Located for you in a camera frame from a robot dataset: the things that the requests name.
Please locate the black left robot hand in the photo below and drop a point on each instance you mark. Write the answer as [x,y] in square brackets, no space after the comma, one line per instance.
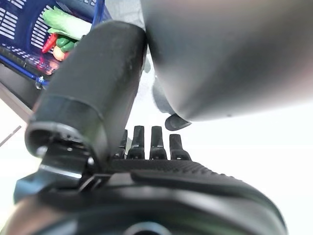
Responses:
[97,80]

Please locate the blue plastic slotted basket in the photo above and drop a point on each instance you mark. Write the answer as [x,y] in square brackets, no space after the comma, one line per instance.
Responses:
[19,27]

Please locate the orange round vegetable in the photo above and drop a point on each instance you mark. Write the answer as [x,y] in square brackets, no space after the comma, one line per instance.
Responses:
[58,52]

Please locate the green bell pepper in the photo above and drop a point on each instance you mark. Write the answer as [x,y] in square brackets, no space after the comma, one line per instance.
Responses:
[64,43]

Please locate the red chili pepper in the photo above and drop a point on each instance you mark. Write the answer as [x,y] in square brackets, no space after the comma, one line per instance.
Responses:
[49,43]

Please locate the green white chinese cabbage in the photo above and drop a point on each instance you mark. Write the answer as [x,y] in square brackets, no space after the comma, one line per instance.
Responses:
[69,23]

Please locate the dark rounded robot foot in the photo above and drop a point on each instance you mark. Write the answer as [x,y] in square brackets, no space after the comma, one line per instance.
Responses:
[176,122]

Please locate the grey robot body shell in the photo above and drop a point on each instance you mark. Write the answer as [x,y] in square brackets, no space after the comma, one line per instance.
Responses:
[220,54]

